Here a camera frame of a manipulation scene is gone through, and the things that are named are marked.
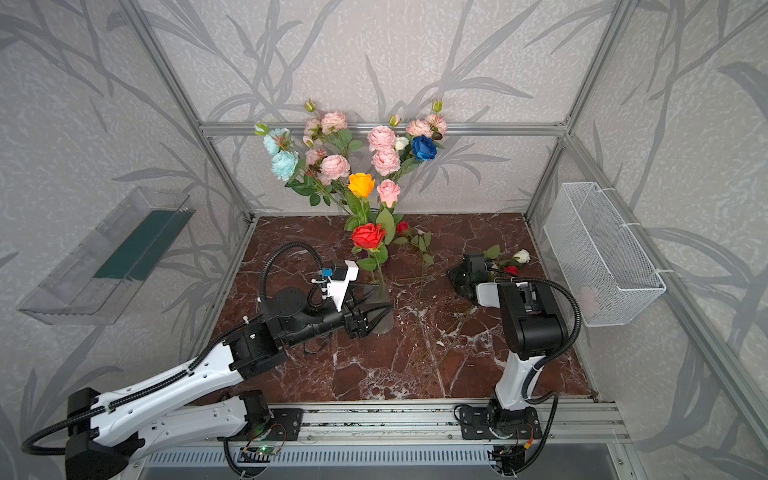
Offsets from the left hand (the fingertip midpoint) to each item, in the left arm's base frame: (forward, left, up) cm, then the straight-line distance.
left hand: (388, 293), depth 60 cm
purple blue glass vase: (+12, +3, -5) cm, 14 cm away
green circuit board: (-25, +32, -35) cm, 54 cm away
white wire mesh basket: (+4, -45, +2) cm, 45 cm away
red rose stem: (+13, +5, +2) cm, 14 cm away
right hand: (+29, -19, -31) cm, 46 cm away
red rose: (+26, -39, -30) cm, 56 cm away
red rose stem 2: (+38, -10, -31) cm, 50 cm away
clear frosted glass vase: (+2, +2, -4) cm, 5 cm away
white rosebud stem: (+33, -35, -31) cm, 57 cm away
